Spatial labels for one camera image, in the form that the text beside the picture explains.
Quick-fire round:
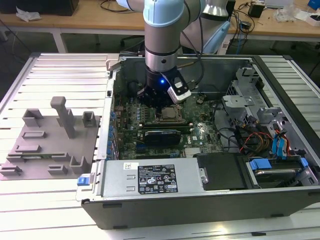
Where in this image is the silver CPU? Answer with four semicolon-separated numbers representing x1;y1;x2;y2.
159;107;181;120

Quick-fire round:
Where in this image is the CPU socket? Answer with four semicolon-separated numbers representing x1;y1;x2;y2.
154;103;187;124

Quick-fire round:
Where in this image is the black graphics card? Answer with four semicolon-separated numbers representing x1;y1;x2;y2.
143;129;183;146

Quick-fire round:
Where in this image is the silver finned heat sink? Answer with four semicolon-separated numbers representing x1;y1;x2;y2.
184;147;201;159

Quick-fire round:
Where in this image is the green motherboard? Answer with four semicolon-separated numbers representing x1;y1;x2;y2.
113;92;223;161

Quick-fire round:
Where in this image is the silver metal drive cage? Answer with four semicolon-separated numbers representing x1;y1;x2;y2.
221;66;266;131

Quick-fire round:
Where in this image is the silver power supply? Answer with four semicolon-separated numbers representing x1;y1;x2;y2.
101;159;201;200

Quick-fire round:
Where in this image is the black plastic shroud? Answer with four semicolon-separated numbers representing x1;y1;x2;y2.
194;152;251;192

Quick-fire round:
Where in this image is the long wooden desk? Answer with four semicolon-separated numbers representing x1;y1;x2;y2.
0;4;320;55

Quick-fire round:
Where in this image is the grey parts rack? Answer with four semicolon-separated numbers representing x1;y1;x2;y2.
0;96;102;181

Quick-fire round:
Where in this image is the black silver PC case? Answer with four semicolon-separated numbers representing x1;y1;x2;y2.
74;53;320;230

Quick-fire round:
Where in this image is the green RAM stick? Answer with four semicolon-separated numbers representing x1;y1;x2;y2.
21;154;55;160

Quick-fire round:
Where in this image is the black cube adapter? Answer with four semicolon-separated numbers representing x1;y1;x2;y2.
247;2;266;19

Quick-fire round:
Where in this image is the hard disk blue carrier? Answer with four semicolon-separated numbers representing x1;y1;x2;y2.
246;156;309;189

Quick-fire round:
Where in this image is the black equipment box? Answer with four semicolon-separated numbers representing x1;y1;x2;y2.
0;0;80;15

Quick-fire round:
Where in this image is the crumpled white plastic bag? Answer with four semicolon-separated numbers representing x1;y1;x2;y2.
15;6;43;22

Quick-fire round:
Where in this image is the clear plastic bags pile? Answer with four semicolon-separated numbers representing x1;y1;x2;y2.
273;4;301;23

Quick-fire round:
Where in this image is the small white box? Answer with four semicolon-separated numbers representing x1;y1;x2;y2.
294;9;320;26

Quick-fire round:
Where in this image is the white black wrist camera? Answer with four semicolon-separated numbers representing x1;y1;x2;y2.
161;71;192;105

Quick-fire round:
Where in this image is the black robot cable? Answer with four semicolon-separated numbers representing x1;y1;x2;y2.
180;14;206;90

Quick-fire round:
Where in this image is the red power wire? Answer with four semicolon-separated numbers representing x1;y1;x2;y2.
239;131;268;153

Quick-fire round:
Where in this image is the orange power wire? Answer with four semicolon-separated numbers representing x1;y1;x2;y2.
257;134;274;151

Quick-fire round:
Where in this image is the blue flat data cable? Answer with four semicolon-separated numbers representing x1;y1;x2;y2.
279;127;290;161
271;133;281;161

